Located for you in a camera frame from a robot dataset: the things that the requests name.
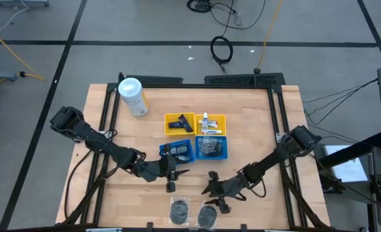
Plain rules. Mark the black clamp bracket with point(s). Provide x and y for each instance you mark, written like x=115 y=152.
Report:
x=150 y=227
x=243 y=228

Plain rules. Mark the black flat panel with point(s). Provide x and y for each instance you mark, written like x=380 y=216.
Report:
x=154 y=80

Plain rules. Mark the black perforated panel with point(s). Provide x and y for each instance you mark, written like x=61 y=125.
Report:
x=241 y=79

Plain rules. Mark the black squeeze tube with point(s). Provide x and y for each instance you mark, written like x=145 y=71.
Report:
x=187 y=125

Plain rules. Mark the yellow plastic basket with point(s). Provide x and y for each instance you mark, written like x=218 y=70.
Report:
x=221 y=127
x=172 y=131

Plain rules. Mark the dark blue travel bottle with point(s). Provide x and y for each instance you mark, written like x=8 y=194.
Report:
x=174 y=124

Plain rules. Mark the white tube with red print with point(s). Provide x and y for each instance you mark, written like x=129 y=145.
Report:
x=213 y=123

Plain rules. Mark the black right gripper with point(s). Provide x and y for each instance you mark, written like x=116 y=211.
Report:
x=229 y=188

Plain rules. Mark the blue plastic basket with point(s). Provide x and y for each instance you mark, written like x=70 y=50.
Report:
x=225 y=156
x=192 y=145

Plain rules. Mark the grey stand base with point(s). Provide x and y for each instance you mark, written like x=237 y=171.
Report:
x=19 y=2
x=0 y=76

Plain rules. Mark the white paper sheet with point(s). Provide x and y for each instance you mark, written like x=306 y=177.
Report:
x=348 y=167

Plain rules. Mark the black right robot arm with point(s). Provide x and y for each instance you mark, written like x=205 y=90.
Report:
x=274 y=158

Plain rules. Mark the black hair dryer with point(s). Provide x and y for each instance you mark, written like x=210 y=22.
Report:
x=179 y=150

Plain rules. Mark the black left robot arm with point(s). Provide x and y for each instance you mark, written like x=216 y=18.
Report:
x=93 y=138

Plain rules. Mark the clear bag with black puff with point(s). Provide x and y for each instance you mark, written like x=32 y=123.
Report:
x=207 y=216
x=205 y=149
x=218 y=146
x=179 y=211

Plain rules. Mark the black table frame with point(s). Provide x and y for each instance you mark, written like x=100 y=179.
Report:
x=193 y=86

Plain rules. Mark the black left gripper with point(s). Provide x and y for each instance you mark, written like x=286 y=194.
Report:
x=154 y=169

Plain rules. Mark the white wipes canister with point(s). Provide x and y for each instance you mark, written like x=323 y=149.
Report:
x=132 y=93

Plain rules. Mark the dark grey squeeze tube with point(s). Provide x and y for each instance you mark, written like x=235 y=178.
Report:
x=183 y=158

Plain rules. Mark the black support beam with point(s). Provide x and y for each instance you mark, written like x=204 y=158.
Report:
x=354 y=149

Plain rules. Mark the clear bottle with white cap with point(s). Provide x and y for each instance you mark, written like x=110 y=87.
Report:
x=205 y=122

